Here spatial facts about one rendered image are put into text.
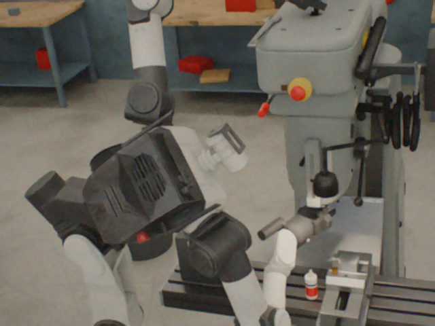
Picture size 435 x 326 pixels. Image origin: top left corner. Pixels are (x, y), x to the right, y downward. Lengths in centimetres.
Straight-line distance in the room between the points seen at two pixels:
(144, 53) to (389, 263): 139
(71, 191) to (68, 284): 229
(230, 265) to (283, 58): 55
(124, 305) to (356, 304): 73
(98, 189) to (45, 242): 287
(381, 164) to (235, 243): 90
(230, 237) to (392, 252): 112
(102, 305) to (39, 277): 224
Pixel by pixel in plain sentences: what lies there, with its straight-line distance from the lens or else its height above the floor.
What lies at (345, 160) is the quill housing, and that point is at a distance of 197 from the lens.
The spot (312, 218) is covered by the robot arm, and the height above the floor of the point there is 127.
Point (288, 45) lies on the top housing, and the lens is 170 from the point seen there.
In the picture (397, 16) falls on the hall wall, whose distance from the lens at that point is 624.
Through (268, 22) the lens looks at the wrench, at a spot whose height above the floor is 190.
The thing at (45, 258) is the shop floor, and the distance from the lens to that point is 444.
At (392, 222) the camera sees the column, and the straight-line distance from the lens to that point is 262.
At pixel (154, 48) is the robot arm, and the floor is 187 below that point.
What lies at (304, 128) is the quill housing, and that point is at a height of 158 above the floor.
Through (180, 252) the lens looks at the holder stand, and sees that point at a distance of 236.
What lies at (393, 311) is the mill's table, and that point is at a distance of 229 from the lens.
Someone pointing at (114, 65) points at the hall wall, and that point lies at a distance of 723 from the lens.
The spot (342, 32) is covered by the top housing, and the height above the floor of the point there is 189.
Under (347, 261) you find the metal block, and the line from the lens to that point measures 223.
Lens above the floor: 240
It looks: 28 degrees down
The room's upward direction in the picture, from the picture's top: 7 degrees counter-clockwise
